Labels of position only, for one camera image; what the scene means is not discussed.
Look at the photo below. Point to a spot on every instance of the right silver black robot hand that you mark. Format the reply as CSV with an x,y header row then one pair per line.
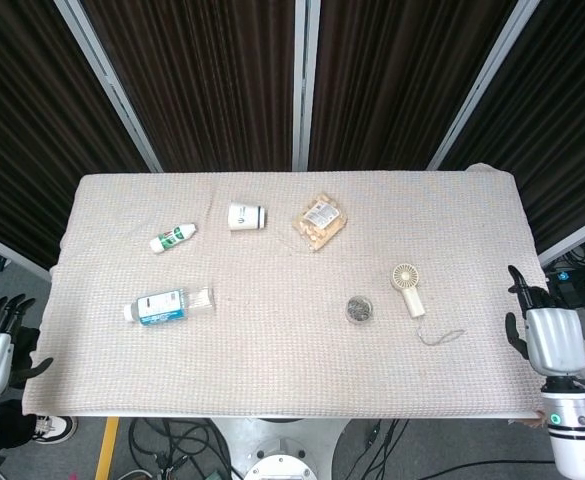
x,y
557,342

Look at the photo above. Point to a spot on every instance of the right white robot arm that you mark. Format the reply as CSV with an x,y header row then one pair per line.
x,y
572,440

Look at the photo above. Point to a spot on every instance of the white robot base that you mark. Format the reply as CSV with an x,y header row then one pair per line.
x,y
282,437

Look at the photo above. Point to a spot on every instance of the white handheld fan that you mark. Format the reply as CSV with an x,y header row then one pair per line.
x,y
412,297

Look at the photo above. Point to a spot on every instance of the black electronics box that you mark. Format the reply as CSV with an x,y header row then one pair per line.
x,y
579,290

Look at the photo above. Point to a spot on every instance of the black trouser leg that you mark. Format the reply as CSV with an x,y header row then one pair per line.
x,y
14,425

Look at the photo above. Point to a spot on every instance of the white black sneaker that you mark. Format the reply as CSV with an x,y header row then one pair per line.
x,y
54,430

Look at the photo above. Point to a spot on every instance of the yellow floor tape strip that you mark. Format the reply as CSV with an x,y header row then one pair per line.
x,y
107,450

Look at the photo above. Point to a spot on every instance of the clear blue-label water bottle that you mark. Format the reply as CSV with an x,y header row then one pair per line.
x,y
162,306

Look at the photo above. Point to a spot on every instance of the dark ribbed partition panel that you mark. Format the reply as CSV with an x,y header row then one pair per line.
x,y
562,125
392,85
207,85
32,125

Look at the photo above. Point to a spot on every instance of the small white green-label bottle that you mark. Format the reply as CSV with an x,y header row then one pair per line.
x,y
172,238

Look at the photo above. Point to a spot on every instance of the beige waffle-weave tablecloth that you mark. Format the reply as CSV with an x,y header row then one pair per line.
x,y
292,350

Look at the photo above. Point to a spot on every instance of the clear bag of snacks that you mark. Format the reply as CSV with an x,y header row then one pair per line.
x,y
319,222

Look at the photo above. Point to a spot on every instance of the white blue-striped paper cup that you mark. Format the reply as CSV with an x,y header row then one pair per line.
x,y
244,216

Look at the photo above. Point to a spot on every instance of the silver partition base rail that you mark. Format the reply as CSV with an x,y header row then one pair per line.
x,y
577,237
12,252

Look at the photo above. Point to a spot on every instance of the silver partition frame post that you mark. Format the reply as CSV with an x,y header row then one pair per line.
x,y
109,85
304,85
482,85

